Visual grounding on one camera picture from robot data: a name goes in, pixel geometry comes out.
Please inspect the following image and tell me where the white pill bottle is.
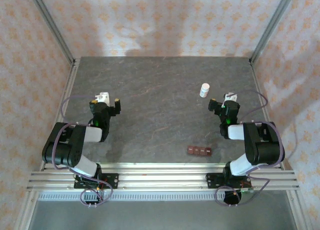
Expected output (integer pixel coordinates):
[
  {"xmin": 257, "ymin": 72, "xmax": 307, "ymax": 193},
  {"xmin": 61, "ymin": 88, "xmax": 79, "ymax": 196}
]
[{"xmin": 199, "ymin": 82, "xmax": 210, "ymax": 99}]

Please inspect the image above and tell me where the brown weekly pill organizer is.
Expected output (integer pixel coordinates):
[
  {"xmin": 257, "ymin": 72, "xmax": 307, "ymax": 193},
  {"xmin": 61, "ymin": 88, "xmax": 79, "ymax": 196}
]
[{"xmin": 187, "ymin": 145, "xmax": 212, "ymax": 157}]

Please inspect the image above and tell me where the orange patterned white curtain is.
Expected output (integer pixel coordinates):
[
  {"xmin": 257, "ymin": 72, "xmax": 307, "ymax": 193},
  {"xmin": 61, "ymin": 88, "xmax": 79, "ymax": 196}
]
[{"xmin": 0, "ymin": 0, "xmax": 320, "ymax": 230}]

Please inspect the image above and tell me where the grey metal panel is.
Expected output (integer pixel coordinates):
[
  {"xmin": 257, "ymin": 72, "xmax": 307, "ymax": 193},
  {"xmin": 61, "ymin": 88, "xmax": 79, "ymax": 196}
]
[{"xmin": 27, "ymin": 199, "xmax": 298, "ymax": 230}]

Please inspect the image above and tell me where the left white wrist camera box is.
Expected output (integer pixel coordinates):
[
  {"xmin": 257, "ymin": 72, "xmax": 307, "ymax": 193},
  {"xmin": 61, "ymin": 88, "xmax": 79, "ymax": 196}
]
[{"xmin": 96, "ymin": 91, "xmax": 111, "ymax": 107}]

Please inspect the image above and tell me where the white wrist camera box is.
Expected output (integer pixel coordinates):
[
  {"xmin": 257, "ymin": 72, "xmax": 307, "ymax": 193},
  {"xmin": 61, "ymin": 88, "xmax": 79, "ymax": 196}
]
[
  {"xmin": 223, "ymin": 92, "xmax": 238, "ymax": 103},
  {"xmin": 96, "ymin": 91, "xmax": 111, "ymax": 107}
]

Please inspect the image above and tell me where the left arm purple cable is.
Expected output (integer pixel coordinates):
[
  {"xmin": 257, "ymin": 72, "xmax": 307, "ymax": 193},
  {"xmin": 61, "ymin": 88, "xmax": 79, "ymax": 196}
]
[{"xmin": 51, "ymin": 94, "xmax": 113, "ymax": 208}]

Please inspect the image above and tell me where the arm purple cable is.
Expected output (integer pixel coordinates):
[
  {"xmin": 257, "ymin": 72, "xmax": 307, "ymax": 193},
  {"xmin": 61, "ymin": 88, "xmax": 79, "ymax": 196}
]
[
  {"xmin": 51, "ymin": 94, "xmax": 113, "ymax": 208},
  {"xmin": 215, "ymin": 89, "xmax": 286, "ymax": 207}
]

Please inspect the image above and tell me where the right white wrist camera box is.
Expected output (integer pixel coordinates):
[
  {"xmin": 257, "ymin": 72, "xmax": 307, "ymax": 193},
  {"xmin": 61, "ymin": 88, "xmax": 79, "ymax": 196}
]
[{"xmin": 223, "ymin": 92, "xmax": 238, "ymax": 103}]

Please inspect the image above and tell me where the aluminium side rail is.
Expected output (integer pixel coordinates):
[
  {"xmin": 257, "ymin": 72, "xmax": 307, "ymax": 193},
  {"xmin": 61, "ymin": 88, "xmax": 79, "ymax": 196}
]
[
  {"xmin": 41, "ymin": 58, "xmax": 81, "ymax": 170},
  {"xmin": 249, "ymin": 59, "xmax": 286, "ymax": 170}
]

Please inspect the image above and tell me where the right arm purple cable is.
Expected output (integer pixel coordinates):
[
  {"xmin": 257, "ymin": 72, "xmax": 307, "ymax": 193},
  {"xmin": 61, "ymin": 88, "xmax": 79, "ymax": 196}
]
[{"xmin": 215, "ymin": 89, "xmax": 286, "ymax": 207}]

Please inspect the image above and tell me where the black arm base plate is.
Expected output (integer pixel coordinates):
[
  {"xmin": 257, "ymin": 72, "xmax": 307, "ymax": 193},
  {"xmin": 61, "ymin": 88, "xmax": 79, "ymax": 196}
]
[
  {"xmin": 206, "ymin": 172, "xmax": 251, "ymax": 190},
  {"xmin": 74, "ymin": 173, "xmax": 119, "ymax": 190}
]

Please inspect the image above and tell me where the aluminium corner post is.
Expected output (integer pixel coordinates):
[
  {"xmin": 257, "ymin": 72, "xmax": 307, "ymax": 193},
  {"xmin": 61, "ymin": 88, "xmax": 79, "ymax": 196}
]
[
  {"xmin": 249, "ymin": 0, "xmax": 298, "ymax": 65},
  {"xmin": 26, "ymin": 0, "xmax": 76, "ymax": 65}
]

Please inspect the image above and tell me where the aluminium mounting rail frame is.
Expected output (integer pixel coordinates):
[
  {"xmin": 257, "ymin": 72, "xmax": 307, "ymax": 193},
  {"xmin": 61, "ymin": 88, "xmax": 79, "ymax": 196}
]
[{"xmin": 26, "ymin": 161, "xmax": 301, "ymax": 192}]

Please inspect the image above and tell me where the grey slotted cable duct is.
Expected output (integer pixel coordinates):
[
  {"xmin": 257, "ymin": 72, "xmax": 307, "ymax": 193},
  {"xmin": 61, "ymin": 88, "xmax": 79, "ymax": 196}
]
[{"xmin": 37, "ymin": 191, "xmax": 253, "ymax": 202}]

